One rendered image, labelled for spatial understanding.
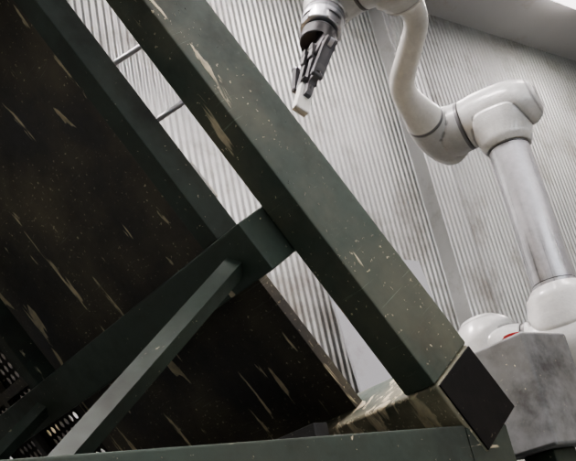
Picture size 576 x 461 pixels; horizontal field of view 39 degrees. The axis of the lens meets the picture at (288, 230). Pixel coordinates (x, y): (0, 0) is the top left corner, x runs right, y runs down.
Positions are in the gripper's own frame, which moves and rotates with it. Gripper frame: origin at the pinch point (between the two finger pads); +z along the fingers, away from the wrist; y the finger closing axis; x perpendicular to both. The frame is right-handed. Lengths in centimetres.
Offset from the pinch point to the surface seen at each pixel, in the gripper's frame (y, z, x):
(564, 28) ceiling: -256, -650, 407
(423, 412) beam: 17, 62, 22
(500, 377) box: 15, 47, 39
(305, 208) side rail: 22, 45, -6
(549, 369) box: 21, 46, 43
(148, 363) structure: 11, 71, -17
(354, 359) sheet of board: -279, -151, 216
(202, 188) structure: 8.8, 40.1, -16.5
